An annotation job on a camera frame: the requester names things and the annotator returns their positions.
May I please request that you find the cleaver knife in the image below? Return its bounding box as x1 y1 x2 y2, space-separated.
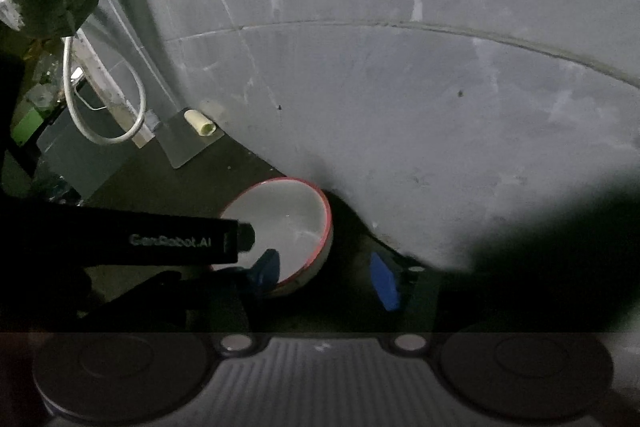
145 108 224 169

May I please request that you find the grey cabinet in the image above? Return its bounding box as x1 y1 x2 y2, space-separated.
36 83 140 199

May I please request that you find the green box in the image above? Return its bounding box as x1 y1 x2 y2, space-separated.
11 107 44 146

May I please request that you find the white ceramic bowl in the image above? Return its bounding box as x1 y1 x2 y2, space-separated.
220 176 333 295

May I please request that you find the white hose loop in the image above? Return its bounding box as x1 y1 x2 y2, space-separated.
62 34 148 146

